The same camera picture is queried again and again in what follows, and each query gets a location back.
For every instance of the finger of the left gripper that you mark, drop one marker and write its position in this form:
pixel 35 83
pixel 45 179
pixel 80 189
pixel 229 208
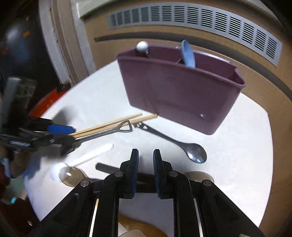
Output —
pixel 47 125
pixel 64 141

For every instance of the purple plastic utensil holder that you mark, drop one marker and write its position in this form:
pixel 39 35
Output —
pixel 199 98

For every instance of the metal smiley-handle spoon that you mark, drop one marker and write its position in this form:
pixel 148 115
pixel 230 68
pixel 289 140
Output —
pixel 195 152

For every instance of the white tablecloth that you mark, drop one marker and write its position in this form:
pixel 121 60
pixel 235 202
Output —
pixel 239 153

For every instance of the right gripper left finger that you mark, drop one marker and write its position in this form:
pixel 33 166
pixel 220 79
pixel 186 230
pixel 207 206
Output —
pixel 118 185

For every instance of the grey ventilation grille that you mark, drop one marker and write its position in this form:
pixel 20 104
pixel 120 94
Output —
pixel 201 17

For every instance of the white ball-top utensil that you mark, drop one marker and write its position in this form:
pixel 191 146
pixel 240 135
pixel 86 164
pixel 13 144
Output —
pixel 142 48

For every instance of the translucent brown spoon black handle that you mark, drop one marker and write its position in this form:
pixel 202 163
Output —
pixel 71 176

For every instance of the blue plastic spoon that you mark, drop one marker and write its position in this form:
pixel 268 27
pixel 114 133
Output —
pixel 187 54

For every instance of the red floor mat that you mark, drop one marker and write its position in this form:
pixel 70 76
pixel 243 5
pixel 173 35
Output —
pixel 44 104

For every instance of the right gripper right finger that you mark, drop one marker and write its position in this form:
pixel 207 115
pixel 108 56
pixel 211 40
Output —
pixel 171 184

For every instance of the metal shovel-handle spoon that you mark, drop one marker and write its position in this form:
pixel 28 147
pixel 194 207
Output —
pixel 123 127

